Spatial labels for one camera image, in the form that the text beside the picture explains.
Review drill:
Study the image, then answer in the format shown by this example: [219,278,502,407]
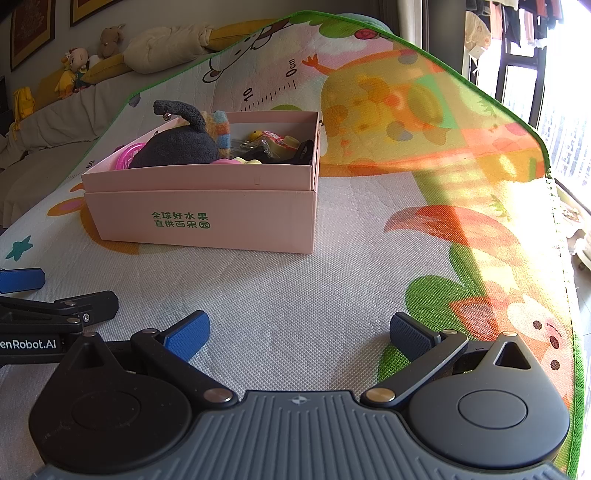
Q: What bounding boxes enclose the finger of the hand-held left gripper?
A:
[0,290,120,330]
[0,267,46,295]

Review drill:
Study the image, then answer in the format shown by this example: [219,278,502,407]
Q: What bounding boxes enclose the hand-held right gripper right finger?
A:
[360,312,539,409]

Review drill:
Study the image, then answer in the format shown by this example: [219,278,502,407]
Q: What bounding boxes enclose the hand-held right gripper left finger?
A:
[65,311,238,409]

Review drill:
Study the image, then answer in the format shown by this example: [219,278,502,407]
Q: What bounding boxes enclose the pink cardboard box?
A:
[81,110,322,255]

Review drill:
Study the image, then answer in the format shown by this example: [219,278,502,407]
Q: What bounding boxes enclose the pink plastic strainer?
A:
[115,141,149,171]

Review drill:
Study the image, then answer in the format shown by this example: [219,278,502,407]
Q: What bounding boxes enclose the black plush toy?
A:
[131,99,221,168]

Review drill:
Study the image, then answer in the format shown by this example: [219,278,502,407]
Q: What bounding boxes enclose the knitted multicolour pouch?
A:
[201,109,233,154]

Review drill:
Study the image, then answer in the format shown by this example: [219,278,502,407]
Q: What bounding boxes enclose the black hair clip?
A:
[288,140,317,164]

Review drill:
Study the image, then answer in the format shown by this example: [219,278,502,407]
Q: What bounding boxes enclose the cartoon play mat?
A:
[0,11,580,480]

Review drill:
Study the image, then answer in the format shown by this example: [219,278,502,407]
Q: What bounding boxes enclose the sofa with beige cover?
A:
[0,51,220,228]

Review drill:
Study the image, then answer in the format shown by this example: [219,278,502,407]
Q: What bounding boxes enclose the small yellow backpack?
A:
[11,87,36,140]

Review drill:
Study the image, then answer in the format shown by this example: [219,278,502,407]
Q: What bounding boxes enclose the white plant pot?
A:
[570,226,591,274]

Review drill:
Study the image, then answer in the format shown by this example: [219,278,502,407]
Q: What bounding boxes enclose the yellow square cushion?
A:
[34,69,64,110]

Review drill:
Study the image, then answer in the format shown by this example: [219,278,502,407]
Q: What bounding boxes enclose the yellow chick plush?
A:
[54,65,77,100]

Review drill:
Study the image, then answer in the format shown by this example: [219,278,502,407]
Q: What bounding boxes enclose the doll with pink face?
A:
[64,46,91,75]

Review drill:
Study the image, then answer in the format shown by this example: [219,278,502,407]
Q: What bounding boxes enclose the yellow banana cushion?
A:
[205,18,274,52]
[83,53,133,86]

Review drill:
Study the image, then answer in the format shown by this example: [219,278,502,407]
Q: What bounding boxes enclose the framed picture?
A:
[10,0,57,73]
[70,0,126,27]

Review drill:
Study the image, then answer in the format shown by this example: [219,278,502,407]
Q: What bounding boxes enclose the brown plush animal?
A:
[98,25,127,59]

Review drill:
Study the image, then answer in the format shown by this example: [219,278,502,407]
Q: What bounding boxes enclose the cream pillow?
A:
[124,24,216,75]

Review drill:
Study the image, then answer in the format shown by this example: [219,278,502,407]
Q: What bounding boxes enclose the beige hanging hat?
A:
[464,11,493,57]

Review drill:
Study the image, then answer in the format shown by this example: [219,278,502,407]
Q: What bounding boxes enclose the hanging clothes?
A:
[464,0,570,52]

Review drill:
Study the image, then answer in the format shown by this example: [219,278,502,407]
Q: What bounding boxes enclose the black window frame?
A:
[498,46,556,136]

